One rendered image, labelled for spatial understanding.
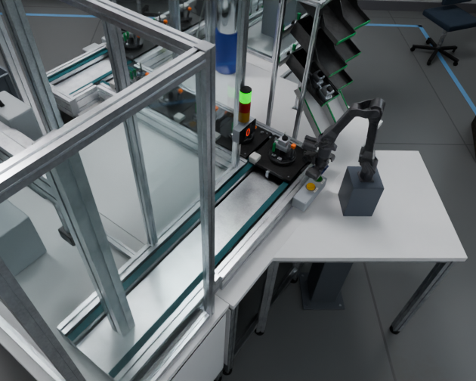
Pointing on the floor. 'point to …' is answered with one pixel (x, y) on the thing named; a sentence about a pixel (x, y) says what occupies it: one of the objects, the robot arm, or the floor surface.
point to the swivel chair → (448, 15)
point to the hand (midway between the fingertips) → (318, 172)
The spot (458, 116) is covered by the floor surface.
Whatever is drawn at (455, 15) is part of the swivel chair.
